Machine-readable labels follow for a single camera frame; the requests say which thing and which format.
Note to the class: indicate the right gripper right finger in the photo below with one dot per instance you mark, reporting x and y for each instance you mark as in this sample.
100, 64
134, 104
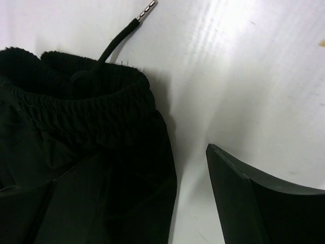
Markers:
256, 207

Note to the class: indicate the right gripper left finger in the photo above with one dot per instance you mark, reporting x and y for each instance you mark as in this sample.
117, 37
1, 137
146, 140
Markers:
85, 201

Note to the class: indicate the black trousers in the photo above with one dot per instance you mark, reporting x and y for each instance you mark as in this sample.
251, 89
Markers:
62, 107

